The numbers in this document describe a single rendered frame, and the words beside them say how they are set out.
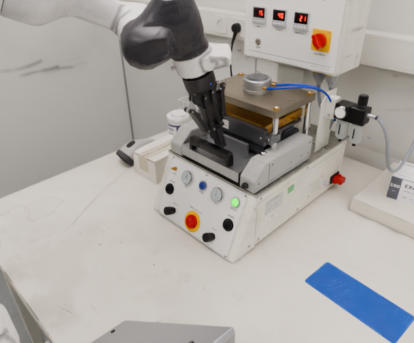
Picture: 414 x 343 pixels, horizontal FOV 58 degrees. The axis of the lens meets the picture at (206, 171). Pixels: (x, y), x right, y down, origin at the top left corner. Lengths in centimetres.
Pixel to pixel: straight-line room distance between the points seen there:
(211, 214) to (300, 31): 56
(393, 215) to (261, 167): 44
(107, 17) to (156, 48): 15
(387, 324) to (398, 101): 75
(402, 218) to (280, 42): 61
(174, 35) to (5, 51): 150
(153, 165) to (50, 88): 117
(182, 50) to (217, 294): 56
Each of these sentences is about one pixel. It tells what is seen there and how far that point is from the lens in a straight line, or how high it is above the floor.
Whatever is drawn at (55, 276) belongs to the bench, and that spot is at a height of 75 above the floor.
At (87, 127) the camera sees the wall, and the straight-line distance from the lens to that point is 249.
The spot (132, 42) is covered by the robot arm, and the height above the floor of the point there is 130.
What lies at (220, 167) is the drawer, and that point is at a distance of 99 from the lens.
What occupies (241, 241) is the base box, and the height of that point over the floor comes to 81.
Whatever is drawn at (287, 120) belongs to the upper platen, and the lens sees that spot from 107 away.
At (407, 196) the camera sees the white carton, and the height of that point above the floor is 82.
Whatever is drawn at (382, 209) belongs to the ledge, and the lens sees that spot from 121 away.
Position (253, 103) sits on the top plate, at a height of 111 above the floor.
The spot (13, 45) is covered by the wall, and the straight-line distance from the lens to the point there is 222.
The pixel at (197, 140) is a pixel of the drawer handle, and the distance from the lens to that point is 103.
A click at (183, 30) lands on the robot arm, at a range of 81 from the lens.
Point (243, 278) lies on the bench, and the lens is 98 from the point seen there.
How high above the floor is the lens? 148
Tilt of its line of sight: 32 degrees down
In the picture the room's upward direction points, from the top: 1 degrees counter-clockwise
